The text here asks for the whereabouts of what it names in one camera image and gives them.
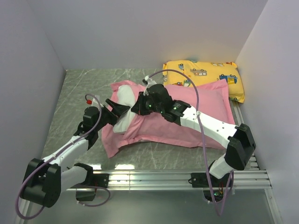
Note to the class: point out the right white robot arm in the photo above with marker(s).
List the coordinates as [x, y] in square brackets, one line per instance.
[238, 140]

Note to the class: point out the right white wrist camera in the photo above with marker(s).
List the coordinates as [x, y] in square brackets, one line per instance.
[148, 82]

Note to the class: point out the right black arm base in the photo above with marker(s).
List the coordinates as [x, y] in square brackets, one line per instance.
[199, 180]

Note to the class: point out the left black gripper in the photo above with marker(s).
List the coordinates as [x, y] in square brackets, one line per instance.
[117, 110]

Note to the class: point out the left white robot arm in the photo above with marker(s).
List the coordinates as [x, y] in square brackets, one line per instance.
[46, 178]

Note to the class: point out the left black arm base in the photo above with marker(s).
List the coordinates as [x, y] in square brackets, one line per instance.
[87, 192]

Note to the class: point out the yellow cartoon print pillow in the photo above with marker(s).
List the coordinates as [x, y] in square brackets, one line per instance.
[205, 72]

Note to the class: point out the pink pillowcase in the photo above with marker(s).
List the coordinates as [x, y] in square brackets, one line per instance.
[210, 99]

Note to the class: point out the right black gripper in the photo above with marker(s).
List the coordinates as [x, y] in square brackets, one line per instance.
[138, 109]

